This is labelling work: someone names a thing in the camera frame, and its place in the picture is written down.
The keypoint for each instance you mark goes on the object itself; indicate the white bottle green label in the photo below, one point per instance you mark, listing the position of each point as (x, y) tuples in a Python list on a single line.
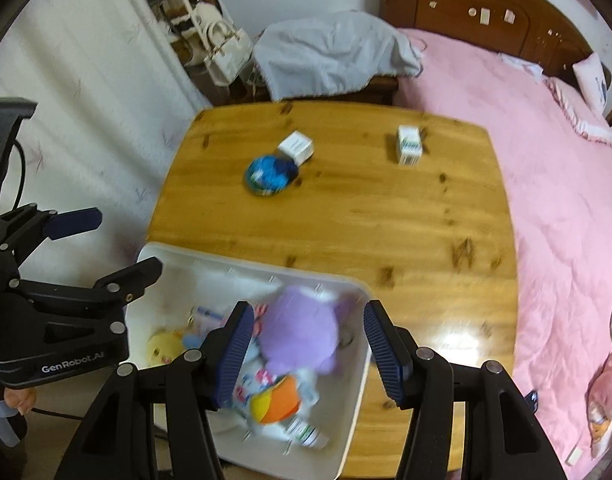
[(306, 432)]

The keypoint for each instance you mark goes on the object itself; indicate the brown wooden nightstand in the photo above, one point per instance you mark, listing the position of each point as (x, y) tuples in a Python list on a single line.
[(383, 91)]

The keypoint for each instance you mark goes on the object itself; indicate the white cloth on bed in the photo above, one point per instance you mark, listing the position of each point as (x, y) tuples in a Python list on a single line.
[(523, 65)]

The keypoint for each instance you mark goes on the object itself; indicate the blue round tin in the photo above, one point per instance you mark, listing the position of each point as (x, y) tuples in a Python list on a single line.
[(268, 175)]

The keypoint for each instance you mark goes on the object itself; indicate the small white block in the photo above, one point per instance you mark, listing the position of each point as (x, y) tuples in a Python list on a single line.
[(575, 456)]

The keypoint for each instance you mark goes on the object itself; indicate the white handbag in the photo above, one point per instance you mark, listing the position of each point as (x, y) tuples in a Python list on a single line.
[(228, 55)]

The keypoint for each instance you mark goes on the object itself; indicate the printed tissue packet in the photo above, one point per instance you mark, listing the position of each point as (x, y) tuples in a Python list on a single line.
[(208, 316)]

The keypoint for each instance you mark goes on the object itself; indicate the purple plush toy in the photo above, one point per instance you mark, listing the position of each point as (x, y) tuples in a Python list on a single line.
[(296, 325)]

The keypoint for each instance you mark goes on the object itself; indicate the blue pony plush rainbow mane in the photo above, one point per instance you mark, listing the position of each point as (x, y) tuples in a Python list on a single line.
[(281, 400)]

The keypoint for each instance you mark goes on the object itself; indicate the pink blanket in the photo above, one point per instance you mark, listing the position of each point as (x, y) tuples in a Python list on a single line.
[(550, 220)]

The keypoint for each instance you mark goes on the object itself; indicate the small white square box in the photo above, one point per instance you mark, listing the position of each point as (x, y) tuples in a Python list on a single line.
[(296, 146)]

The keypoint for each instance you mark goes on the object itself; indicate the white patterned curtain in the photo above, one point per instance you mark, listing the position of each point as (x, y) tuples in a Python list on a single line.
[(86, 85)]

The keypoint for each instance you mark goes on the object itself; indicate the white pillow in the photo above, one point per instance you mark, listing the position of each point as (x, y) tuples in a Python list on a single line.
[(590, 82)]

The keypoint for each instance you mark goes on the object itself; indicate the person's left hand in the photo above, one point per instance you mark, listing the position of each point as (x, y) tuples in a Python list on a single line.
[(22, 399)]

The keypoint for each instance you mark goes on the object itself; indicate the brown wooden headboard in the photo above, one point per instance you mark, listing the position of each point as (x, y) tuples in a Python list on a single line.
[(485, 5)]

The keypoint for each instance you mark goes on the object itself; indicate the white medicine box green print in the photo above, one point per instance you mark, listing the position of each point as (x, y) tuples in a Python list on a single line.
[(409, 145)]

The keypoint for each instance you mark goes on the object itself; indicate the black smartphone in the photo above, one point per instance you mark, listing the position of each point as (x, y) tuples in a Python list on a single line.
[(532, 401)]

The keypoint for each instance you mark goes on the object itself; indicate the pink plush garment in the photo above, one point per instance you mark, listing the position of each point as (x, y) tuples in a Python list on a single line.
[(608, 395)]

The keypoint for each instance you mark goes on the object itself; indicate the white plastic tray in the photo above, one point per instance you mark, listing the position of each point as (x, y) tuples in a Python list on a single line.
[(201, 270)]

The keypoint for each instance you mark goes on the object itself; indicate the pink ruffled pillow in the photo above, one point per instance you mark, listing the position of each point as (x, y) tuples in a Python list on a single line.
[(575, 110)]

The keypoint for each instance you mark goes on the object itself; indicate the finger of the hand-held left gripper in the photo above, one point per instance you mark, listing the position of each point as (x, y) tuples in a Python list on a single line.
[(71, 220), (131, 275)]

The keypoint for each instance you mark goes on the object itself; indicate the grey cloth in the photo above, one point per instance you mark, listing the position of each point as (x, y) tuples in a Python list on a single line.
[(331, 55)]

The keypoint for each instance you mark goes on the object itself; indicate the yellow plush toy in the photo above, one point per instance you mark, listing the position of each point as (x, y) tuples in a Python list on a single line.
[(163, 347)]

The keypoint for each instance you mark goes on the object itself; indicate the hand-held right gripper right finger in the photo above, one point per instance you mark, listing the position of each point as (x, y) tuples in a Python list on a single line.
[(383, 355)]

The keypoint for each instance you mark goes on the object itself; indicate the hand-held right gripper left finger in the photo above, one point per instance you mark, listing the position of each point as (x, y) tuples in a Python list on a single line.
[(233, 355)]

